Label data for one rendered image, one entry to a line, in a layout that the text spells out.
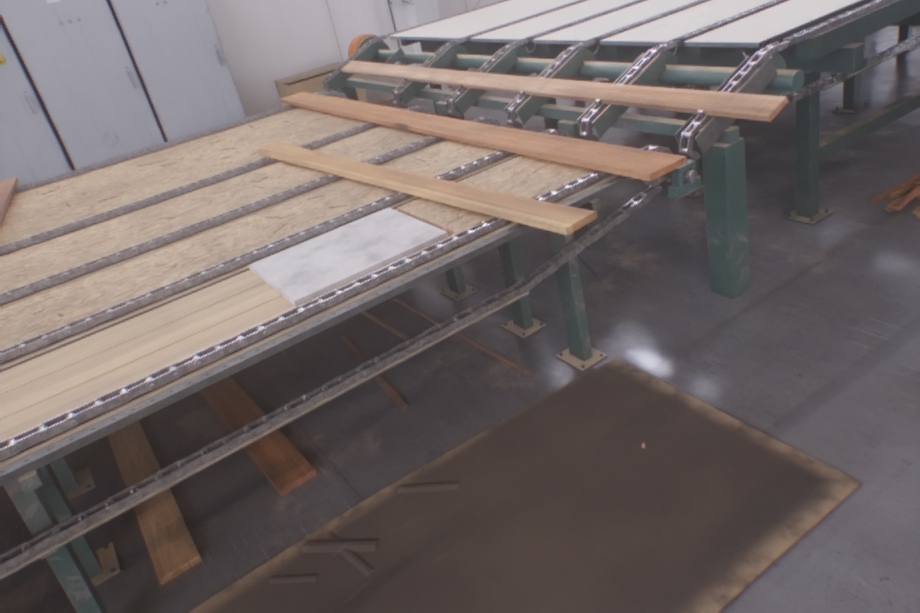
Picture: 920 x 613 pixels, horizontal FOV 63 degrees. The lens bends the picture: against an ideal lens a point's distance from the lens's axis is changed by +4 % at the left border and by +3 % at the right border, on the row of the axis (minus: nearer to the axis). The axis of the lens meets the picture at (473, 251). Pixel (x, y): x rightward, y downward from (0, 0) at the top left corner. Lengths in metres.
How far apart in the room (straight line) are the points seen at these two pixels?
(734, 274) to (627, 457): 1.19
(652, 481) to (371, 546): 0.97
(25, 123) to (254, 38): 2.40
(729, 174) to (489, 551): 1.86
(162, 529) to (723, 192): 2.63
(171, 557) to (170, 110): 5.37
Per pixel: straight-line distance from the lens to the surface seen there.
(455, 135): 3.71
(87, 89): 7.60
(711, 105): 3.30
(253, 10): 8.56
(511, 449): 2.87
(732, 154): 3.37
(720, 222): 3.48
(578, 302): 3.11
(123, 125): 7.66
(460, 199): 2.82
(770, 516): 2.58
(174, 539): 3.07
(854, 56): 3.99
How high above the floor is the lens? 1.85
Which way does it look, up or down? 24 degrees down
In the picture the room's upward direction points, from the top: 12 degrees counter-clockwise
